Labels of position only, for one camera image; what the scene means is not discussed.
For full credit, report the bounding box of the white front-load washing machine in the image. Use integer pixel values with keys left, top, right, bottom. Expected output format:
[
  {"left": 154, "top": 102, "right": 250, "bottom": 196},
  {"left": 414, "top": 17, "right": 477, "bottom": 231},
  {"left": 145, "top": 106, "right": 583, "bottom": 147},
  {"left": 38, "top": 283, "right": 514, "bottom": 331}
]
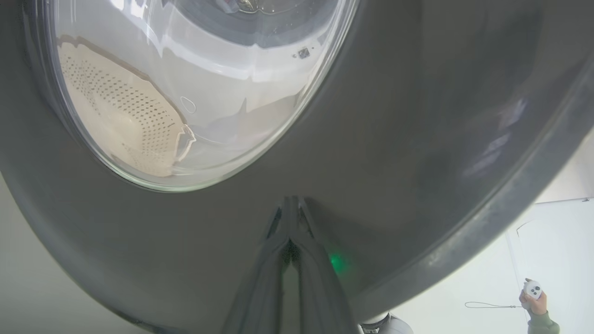
[{"left": 53, "top": 0, "right": 346, "bottom": 140}]

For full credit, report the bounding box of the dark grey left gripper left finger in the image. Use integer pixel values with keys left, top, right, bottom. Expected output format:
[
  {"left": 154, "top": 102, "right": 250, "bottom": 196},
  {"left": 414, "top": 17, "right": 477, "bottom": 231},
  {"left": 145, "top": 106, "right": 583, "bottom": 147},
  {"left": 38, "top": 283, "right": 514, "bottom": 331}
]
[{"left": 223, "top": 197, "right": 293, "bottom": 334}]

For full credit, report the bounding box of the thin controller wrist strap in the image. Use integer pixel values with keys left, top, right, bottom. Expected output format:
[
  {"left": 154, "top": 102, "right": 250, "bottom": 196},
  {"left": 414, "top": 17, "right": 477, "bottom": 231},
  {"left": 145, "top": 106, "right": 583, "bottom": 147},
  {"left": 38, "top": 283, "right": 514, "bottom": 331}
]
[{"left": 465, "top": 302, "right": 523, "bottom": 309}]

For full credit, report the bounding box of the person's bare hand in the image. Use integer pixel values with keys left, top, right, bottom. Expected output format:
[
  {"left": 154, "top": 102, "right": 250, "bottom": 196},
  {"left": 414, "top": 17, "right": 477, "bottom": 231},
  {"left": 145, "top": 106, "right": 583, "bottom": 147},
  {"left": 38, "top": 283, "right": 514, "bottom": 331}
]
[{"left": 519, "top": 278, "right": 549, "bottom": 317}]

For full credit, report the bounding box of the cream perforated laundry basket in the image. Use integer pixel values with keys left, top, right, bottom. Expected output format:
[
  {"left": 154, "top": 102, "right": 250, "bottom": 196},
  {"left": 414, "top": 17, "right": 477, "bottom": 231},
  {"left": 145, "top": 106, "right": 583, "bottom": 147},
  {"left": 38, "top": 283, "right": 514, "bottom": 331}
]
[{"left": 58, "top": 35, "right": 196, "bottom": 178}]

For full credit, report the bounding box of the black round washer door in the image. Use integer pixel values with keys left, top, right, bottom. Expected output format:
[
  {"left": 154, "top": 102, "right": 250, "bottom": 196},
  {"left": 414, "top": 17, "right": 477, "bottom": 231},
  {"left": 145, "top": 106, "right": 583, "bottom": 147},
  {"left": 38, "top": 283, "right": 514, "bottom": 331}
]
[{"left": 0, "top": 0, "right": 594, "bottom": 334}]

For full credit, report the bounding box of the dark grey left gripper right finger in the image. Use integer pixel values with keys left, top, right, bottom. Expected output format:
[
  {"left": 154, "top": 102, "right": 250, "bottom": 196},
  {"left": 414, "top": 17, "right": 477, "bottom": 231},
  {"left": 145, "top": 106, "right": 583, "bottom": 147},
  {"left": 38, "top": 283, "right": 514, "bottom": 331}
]
[{"left": 291, "top": 197, "right": 360, "bottom": 334}]

